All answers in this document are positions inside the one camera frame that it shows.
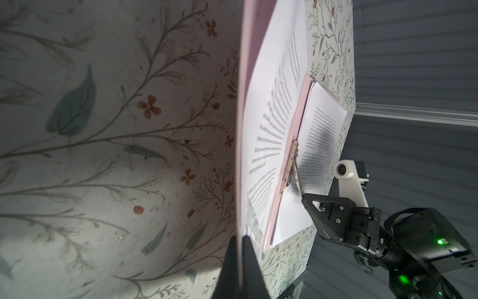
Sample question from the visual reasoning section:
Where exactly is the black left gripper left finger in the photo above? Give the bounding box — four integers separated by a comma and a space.
211, 236, 239, 299

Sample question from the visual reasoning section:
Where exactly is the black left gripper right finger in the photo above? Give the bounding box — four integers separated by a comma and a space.
241, 235, 271, 299

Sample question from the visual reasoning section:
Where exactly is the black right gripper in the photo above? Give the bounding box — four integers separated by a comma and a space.
302, 194, 386, 258

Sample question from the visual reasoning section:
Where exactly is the printed paper sheet back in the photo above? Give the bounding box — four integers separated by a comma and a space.
271, 81, 347, 247

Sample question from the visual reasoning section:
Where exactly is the printed paper sheet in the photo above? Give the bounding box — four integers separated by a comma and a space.
271, 81, 347, 247
240, 1, 307, 240

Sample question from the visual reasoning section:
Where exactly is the pink file folder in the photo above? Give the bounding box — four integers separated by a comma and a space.
236, 1, 315, 254

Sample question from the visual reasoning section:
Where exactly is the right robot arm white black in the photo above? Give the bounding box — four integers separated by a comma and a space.
302, 194, 478, 299

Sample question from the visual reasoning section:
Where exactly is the floral patterned table mat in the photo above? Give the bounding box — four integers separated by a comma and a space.
0, 0, 356, 299

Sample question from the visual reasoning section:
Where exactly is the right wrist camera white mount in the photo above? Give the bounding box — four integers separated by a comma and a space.
334, 159, 369, 208

